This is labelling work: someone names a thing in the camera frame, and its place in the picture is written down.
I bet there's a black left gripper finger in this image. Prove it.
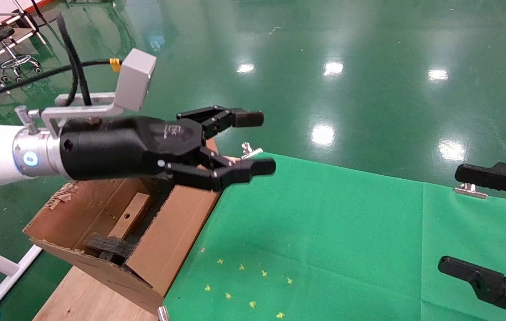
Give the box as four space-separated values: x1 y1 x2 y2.
157 148 277 193
176 105 265 139

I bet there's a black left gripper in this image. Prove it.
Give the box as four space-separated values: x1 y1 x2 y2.
59 116 209 181

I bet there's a small taped cardboard box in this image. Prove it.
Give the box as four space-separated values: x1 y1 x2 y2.
108 192 153 242

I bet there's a large open cardboard carton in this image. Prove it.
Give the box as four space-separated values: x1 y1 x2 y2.
22 138 229 315

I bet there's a black foam block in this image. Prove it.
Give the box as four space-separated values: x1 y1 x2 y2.
84 234 137 267

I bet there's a green cloth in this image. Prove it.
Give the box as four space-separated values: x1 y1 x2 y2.
164 153 506 321

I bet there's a black round stand base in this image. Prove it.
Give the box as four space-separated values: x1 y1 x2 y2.
14 9 62 30

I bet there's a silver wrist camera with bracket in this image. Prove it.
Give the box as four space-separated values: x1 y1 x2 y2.
14 48 158 139

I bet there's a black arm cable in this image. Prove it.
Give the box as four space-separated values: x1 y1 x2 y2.
0 13 122 107

